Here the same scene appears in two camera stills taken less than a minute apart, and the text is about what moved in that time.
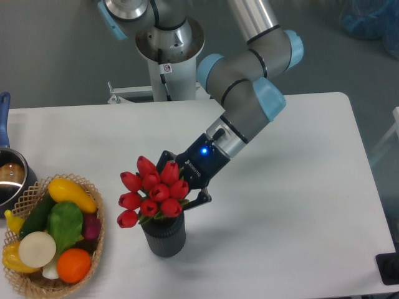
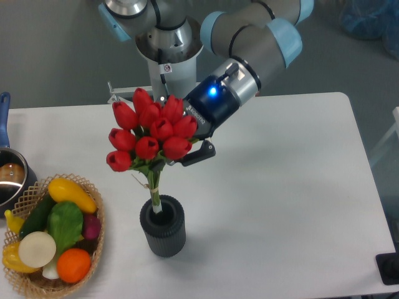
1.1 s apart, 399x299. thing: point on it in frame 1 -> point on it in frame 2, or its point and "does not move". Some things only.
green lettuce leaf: [65, 222] does not move
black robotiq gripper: [201, 161] -> [211, 104]
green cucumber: [37, 220] does not move
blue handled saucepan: [17, 182] does not move
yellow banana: [14, 222] does not move
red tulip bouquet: [156, 193] -> [148, 134]
